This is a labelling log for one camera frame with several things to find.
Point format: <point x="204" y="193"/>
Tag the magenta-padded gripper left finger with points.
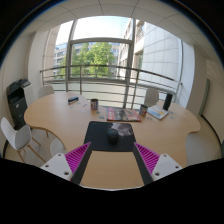
<point x="60" y="165"/>

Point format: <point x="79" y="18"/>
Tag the white chair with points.
<point x="15" y="136"/>
<point x="151" y="96"/>
<point x="45" y="91"/>
<point x="57" y="146"/>

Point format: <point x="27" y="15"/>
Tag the black computer mouse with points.
<point x="113" y="136"/>

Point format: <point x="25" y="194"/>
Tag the grey metal balcony railing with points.
<point x="100" y="79"/>

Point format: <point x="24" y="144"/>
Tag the small green card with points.
<point x="101" y="117"/>

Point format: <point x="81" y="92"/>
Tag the small black and blue box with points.
<point x="73" y="100"/>

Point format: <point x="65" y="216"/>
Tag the black cylindrical speaker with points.
<point x="167" y="101"/>

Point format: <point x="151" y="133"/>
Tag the black and white printer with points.
<point x="16" y="103"/>

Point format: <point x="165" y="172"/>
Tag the black mouse pad with print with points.
<point x="96" y="136"/>

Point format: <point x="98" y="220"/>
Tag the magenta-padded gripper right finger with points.
<point x="165" y="164"/>

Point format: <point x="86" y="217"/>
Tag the red and blue magazine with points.
<point x="121" y="114"/>

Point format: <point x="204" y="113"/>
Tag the light blue booklet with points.
<point x="157" y="112"/>

